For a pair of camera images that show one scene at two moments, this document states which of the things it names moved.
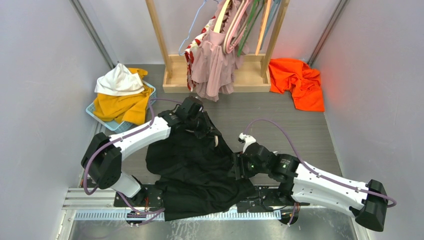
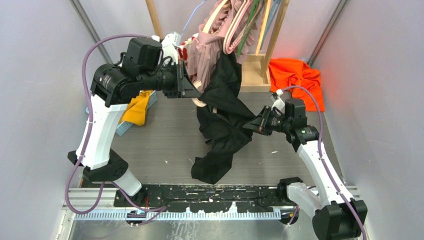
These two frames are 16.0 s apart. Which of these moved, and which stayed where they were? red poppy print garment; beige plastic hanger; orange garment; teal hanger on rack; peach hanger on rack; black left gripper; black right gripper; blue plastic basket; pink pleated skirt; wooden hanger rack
Moved: red poppy print garment; black right gripper; beige plastic hanger; black left gripper; pink pleated skirt
Stayed: teal hanger on rack; wooden hanger rack; peach hanger on rack; blue plastic basket; orange garment
